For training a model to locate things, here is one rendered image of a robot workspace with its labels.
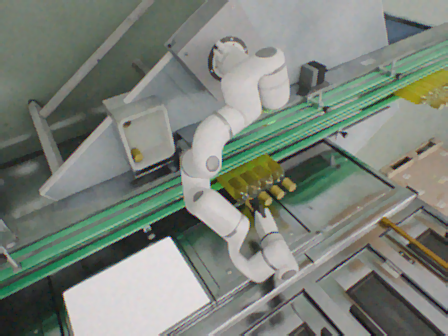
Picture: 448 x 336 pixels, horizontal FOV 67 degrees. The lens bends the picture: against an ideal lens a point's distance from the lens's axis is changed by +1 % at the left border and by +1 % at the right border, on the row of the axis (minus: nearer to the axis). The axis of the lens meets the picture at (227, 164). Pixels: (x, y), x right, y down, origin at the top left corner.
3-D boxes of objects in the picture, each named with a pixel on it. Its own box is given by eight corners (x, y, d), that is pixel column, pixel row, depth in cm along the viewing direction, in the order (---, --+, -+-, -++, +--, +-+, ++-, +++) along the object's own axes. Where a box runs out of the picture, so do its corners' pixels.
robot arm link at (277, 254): (259, 273, 94) (284, 253, 91) (245, 243, 101) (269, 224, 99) (286, 285, 103) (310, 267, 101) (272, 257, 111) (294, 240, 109)
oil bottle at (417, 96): (385, 91, 181) (435, 114, 162) (388, 81, 177) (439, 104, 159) (392, 88, 183) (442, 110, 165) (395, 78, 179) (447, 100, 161)
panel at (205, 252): (60, 295, 116) (86, 392, 94) (57, 291, 114) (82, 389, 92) (266, 186, 150) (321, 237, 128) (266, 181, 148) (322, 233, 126)
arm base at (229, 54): (199, 58, 109) (220, 75, 99) (223, 27, 108) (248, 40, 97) (227, 84, 120) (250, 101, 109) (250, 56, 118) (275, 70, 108)
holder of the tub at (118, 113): (129, 169, 132) (136, 180, 127) (108, 110, 113) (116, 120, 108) (168, 153, 138) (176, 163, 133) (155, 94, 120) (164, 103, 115)
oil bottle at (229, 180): (210, 173, 140) (239, 205, 126) (209, 163, 136) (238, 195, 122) (222, 168, 142) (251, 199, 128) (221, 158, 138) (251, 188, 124)
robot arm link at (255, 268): (240, 206, 95) (287, 248, 102) (208, 233, 98) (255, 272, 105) (242, 223, 87) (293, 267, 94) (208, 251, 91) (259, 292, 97)
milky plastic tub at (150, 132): (125, 160, 128) (133, 172, 122) (108, 110, 113) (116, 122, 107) (166, 143, 134) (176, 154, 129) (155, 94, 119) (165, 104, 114)
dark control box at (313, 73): (298, 80, 158) (311, 87, 152) (300, 64, 152) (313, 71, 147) (311, 75, 161) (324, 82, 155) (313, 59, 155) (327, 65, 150)
